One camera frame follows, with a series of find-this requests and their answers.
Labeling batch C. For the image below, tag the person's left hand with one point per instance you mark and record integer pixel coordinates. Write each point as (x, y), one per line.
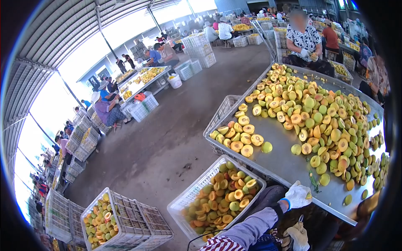
(296, 195)

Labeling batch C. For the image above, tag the person's right hand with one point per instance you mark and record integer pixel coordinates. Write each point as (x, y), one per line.
(296, 237)

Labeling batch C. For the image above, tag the person's left fingers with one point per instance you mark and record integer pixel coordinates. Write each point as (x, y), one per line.
(305, 196)

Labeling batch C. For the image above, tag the person's right fingers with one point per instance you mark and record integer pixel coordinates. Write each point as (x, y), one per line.
(287, 239)

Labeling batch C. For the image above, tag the small metal pitting knife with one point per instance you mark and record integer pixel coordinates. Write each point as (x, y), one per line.
(301, 218)

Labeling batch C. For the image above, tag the green leafy twig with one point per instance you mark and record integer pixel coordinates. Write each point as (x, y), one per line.
(314, 182)

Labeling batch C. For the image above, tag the black wrist band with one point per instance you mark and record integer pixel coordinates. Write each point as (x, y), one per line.
(277, 209)

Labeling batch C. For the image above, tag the metal sorting table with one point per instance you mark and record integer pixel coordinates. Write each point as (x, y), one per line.
(143, 82)
(282, 157)

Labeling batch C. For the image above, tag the person's body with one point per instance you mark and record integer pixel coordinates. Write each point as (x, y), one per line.
(219, 245)

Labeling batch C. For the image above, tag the heap of orange peach halves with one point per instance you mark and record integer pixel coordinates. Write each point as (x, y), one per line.
(219, 200)

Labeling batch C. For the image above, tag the pile of halved peaches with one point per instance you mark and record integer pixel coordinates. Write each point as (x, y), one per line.
(329, 122)

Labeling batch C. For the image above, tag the empty white plastic crate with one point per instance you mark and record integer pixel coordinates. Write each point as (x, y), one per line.
(223, 109)

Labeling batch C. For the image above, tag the white bucket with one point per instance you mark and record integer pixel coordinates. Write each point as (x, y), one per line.
(175, 81)

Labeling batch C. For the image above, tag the stack of white crates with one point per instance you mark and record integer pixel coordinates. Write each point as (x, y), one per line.
(199, 50)
(82, 138)
(61, 216)

